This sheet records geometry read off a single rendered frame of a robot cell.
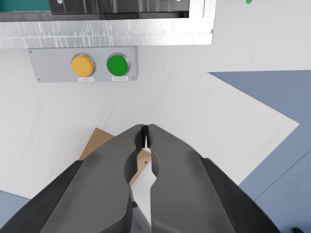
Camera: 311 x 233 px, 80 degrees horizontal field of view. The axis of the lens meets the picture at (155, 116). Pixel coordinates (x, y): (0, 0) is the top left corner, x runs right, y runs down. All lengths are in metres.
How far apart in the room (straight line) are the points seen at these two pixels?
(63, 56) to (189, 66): 0.29
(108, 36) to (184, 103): 0.27
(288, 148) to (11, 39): 2.02
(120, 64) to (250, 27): 0.32
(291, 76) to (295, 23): 1.16
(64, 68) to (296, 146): 1.97
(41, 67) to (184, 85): 0.33
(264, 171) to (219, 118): 1.61
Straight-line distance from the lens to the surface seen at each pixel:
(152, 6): 0.37
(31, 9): 0.45
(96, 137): 0.55
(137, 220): 0.51
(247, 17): 0.53
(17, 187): 0.87
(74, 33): 0.42
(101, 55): 0.40
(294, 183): 2.43
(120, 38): 0.39
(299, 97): 1.83
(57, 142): 0.66
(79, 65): 0.40
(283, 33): 0.57
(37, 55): 0.45
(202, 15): 0.40
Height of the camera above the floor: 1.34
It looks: 62 degrees down
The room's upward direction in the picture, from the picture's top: 179 degrees clockwise
